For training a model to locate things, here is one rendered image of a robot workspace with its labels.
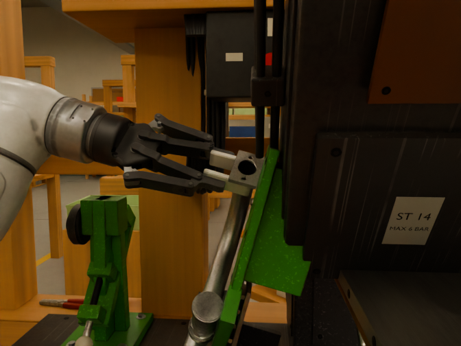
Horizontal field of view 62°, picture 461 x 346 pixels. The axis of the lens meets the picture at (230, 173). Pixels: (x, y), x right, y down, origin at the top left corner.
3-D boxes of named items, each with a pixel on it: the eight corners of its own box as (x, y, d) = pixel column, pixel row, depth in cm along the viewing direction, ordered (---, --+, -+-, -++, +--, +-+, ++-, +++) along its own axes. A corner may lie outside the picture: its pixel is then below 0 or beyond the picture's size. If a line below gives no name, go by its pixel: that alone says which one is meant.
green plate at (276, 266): (289, 341, 45) (342, 167, 42) (220, 320, 45) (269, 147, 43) (284, 299, 56) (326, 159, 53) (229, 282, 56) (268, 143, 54)
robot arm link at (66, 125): (71, 84, 57) (109, 94, 56) (83, 125, 64) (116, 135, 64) (37, 127, 51) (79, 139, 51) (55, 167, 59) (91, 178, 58)
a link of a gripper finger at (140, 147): (134, 140, 55) (129, 146, 54) (204, 170, 53) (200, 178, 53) (136, 156, 58) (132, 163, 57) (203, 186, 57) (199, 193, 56)
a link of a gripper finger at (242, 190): (204, 167, 54) (203, 171, 54) (252, 181, 54) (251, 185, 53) (203, 179, 57) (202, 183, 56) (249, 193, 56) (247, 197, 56)
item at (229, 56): (302, 97, 67) (303, 7, 66) (205, 97, 69) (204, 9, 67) (296, 101, 80) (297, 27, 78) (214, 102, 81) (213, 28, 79)
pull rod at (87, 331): (88, 358, 61) (87, 324, 61) (71, 358, 62) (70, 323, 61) (103, 339, 67) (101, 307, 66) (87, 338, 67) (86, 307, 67)
